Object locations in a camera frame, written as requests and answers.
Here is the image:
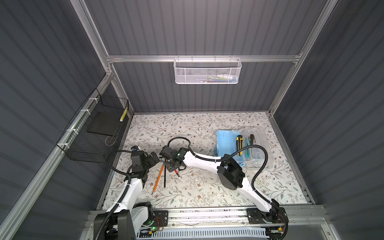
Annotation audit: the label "blue plastic tool box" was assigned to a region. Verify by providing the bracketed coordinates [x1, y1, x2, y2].
[217, 130, 246, 157]

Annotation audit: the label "yellow black utility knife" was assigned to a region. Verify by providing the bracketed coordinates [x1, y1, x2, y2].
[236, 135, 243, 158]

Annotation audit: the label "white slotted cable duct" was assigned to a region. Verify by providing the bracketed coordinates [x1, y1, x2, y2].
[137, 227, 270, 240]

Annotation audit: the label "left black corrugated cable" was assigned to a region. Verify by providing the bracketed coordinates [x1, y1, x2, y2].
[94, 149, 134, 240]

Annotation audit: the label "black yellow screwdriver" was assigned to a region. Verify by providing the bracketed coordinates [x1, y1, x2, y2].
[250, 134, 255, 146]

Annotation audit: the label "orange pencil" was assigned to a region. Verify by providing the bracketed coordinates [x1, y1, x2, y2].
[152, 163, 165, 195]

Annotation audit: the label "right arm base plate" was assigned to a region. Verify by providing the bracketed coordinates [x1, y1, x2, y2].
[246, 208, 289, 225]

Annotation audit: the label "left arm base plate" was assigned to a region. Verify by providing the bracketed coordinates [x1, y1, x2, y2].
[143, 210, 169, 227]

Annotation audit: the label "black foam pad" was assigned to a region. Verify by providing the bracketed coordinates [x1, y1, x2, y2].
[87, 112, 123, 137]

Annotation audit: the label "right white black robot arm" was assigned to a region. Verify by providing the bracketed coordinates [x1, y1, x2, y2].
[160, 146, 284, 221]

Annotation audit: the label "white wire mesh basket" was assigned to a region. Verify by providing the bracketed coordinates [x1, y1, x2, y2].
[173, 58, 242, 85]

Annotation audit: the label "black wire mesh basket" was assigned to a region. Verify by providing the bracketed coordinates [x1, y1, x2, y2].
[57, 90, 130, 164]

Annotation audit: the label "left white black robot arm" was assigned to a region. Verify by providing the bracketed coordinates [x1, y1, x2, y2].
[93, 147, 160, 240]

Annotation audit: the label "clear tool box lid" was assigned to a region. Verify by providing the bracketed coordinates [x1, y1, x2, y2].
[239, 127, 274, 170]

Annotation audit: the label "markers in white basket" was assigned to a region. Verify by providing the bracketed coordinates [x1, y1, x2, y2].
[197, 74, 238, 84]

